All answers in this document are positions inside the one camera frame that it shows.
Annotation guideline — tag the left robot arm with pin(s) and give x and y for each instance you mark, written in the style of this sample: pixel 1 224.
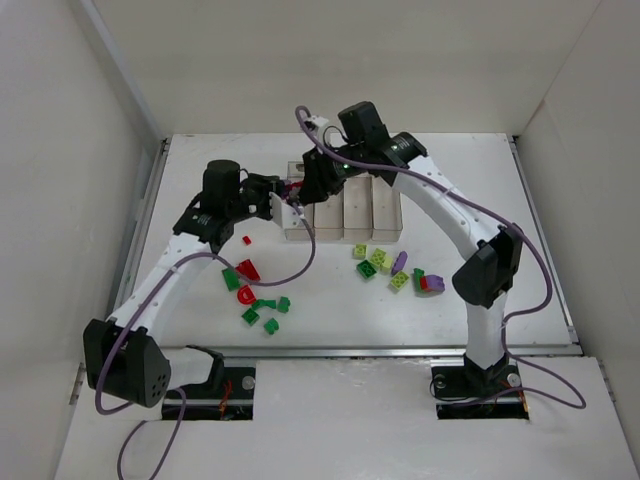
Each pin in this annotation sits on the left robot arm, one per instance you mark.
pixel 123 357

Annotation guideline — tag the lime lego brick left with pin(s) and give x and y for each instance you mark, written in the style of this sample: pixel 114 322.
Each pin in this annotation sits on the lime lego brick left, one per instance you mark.
pixel 359 251

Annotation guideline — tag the green square lego plate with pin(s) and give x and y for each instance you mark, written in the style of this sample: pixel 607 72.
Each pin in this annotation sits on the green square lego plate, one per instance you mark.
pixel 250 316

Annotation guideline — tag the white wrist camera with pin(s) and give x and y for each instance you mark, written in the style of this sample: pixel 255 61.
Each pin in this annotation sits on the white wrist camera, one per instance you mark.
pixel 284 215
pixel 315 123

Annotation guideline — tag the green small lego brick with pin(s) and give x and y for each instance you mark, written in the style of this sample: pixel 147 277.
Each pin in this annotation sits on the green small lego brick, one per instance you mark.
pixel 284 304

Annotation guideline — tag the lime lego brick centre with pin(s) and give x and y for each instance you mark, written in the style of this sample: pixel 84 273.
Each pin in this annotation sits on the lime lego brick centre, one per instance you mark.
pixel 381 261

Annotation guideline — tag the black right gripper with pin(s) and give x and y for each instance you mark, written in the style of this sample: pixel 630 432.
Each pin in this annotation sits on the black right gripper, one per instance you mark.
pixel 314 180

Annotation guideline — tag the purple lego brick right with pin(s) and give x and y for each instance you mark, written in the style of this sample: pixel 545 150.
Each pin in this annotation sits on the purple lego brick right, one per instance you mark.
pixel 436 283

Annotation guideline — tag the green flat lego plate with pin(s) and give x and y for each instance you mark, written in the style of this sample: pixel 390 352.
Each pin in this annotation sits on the green flat lego plate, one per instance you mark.
pixel 231 279

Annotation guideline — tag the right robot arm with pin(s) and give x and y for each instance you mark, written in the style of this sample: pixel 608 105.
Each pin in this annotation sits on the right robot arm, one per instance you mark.
pixel 490 249

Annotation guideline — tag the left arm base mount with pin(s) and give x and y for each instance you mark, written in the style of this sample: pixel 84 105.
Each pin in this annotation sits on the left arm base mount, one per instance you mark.
pixel 230 399

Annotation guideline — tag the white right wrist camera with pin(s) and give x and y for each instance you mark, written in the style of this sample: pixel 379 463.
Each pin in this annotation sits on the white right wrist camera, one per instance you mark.
pixel 315 123

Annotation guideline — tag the green arch lego piece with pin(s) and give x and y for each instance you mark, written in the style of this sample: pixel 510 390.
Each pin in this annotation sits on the green arch lego piece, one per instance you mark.
pixel 262 303

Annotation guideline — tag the purple slanted lego piece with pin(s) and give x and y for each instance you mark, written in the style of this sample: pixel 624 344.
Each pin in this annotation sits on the purple slanted lego piece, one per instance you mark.
pixel 399 263

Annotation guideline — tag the red arch lego brick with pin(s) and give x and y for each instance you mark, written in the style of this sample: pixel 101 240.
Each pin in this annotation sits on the red arch lego brick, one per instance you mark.
pixel 245 295

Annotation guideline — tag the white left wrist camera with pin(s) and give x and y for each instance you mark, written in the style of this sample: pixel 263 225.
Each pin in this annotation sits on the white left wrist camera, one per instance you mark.
pixel 284 215

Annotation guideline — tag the red large lego brick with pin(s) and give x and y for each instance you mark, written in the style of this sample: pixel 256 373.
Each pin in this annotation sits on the red large lego brick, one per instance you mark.
pixel 247 269

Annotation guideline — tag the lime lego brick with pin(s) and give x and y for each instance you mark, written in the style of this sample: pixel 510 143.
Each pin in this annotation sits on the lime lego brick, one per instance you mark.
pixel 381 261
pixel 399 280
pixel 359 251

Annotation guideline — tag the aluminium table edge rail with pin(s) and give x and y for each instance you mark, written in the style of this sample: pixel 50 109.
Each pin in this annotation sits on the aluminium table edge rail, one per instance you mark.
pixel 145 172

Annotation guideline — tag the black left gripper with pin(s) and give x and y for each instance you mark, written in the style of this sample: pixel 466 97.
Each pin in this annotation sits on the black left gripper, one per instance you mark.
pixel 270 186

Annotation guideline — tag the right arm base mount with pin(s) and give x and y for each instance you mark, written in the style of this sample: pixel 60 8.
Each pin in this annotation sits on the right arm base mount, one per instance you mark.
pixel 464 392

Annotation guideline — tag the lime lego brick lower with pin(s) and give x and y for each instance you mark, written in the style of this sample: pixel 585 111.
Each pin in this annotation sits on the lime lego brick lower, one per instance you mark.
pixel 399 280

